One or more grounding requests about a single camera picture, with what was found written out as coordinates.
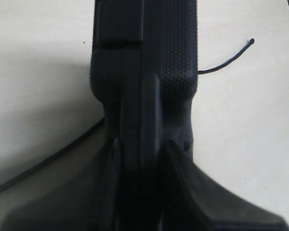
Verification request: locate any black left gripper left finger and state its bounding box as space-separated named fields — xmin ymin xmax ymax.
xmin=0 ymin=139 xmax=121 ymax=231

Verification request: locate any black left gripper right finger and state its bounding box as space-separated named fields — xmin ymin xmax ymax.
xmin=159 ymin=141 xmax=289 ymax=231

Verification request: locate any black cord with frayed knot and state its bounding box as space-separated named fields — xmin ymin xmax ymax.
xmin=0 ymin=38 xmax=255 ymax=198

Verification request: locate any black plastic carrying case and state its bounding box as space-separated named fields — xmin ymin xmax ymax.
xmin=90 ymin=0 xmax=197 ymax=171

